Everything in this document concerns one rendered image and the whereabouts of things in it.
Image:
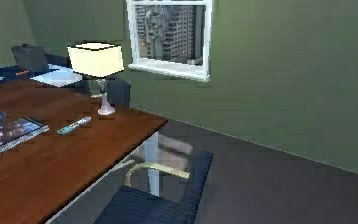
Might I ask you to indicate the white table lamp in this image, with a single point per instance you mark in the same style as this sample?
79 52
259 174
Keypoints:
97 60

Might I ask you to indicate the dark blue armchair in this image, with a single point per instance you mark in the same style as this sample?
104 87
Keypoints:
118 91

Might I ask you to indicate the white framed window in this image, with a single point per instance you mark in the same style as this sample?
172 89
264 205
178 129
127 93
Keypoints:
170 36

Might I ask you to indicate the black open laptop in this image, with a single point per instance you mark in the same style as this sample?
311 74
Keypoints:
37 61

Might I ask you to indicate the grey remote control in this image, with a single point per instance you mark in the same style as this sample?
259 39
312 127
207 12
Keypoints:
74 125

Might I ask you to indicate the dark blue box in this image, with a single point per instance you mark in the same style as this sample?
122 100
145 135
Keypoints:
5 75

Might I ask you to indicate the brown wooden table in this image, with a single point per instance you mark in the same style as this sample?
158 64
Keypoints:
60 160

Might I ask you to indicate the dark blue chair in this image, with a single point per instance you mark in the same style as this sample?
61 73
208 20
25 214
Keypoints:
153 203

